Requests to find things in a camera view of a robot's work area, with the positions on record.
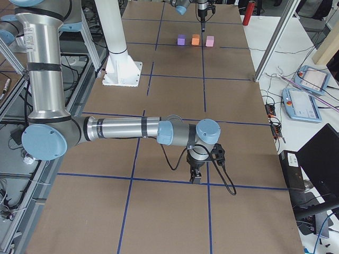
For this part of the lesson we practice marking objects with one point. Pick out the black computer box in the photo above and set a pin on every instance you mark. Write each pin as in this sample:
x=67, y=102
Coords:
x=291, y=171

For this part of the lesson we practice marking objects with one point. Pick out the far blue teach pendant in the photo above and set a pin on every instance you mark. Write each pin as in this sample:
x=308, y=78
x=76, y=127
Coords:
x=312, y=79

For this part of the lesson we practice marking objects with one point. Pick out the aluminium frame post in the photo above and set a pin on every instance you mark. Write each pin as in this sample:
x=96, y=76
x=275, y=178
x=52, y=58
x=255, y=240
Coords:
x=277, y=34

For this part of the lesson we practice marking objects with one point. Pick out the red cylinder bottle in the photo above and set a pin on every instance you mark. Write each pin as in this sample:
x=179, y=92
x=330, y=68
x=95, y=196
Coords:
x=249, y=12

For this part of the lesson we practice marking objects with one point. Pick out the white pedestal column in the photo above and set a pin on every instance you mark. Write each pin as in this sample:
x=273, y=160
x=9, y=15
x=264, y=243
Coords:
x=121, y=69

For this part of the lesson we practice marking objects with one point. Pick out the orange foam block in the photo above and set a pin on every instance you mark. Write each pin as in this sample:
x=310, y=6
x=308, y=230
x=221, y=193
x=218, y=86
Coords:
x=195, y=41

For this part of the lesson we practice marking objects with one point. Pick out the purple foam block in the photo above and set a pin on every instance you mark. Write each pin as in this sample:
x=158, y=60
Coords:
x=181, y=39

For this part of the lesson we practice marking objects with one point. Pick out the near blue teach pendant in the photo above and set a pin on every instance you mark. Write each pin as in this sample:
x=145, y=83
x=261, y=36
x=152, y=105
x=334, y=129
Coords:
x=300, y=106

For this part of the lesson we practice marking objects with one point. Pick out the pink foam block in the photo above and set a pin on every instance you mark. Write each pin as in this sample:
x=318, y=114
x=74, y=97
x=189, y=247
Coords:
x=210, y=41

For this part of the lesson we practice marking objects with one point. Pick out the blue teach pendant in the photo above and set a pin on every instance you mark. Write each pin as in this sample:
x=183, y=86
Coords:
x=300, y=106
x=312, y=79

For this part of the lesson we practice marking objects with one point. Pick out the black monitor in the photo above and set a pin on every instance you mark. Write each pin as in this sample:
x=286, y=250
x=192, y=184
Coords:
x=319, y=160

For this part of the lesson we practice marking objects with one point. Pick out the aluminium side frame rail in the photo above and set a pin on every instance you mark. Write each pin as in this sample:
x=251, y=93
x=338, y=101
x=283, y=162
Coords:
x=24, y=188

